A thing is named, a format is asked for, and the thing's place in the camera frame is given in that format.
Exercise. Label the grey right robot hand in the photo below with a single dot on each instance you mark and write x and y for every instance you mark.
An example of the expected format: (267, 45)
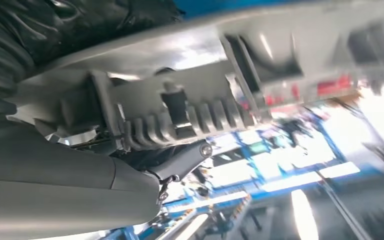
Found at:
(46, 192)

